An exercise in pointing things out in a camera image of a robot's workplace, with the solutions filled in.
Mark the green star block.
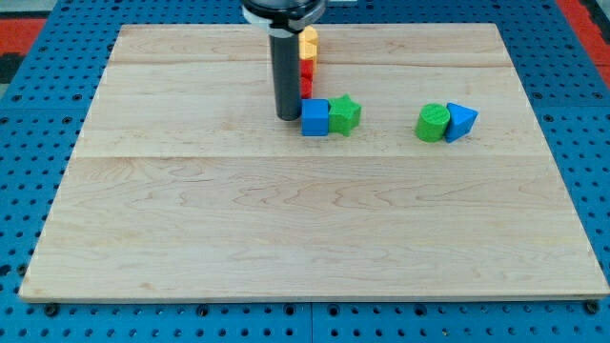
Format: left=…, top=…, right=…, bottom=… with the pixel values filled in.
left=328, top=93, right=361, bottom=136

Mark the yellow block upper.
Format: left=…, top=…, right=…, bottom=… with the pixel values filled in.
left=299, top=26, right=318, bottom=46

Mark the yellow block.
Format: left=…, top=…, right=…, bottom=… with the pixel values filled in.
left=299, top=42, right=317, bottom=63
left=299, top=26, right=318, bottom=46

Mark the red block lower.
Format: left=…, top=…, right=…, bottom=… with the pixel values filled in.
left=300, top=77, right=313, bottom=99

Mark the blue cube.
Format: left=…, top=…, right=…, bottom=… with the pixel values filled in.
left=301, top=99, right=329, bottom=136

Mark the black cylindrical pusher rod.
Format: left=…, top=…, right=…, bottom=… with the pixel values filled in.
left=269, top=35, right=301, bottom=121

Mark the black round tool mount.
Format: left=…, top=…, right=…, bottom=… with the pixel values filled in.
left=241, top=0, right=327, bottom=38

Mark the red block upper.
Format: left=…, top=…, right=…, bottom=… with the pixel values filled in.
left=300, top=59, right=315, bottom=81

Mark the red block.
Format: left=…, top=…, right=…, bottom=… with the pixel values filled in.
left=300, top=77, right=313, bottom=99
left=300, top=59, right=315, bottom=81

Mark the green cylinder block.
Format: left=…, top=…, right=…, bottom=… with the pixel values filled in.
left=415, top=103, right=451, bottom=143

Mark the wooden board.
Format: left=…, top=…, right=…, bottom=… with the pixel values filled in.
left=19, top=24, right=609, bottom=304

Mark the blue triangular prism block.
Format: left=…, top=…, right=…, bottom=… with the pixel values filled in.
left=444, top=103, right=478, bottom=143

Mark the yellow block lower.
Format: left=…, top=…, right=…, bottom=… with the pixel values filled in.
left=299, top=42, right=317, bottom=63

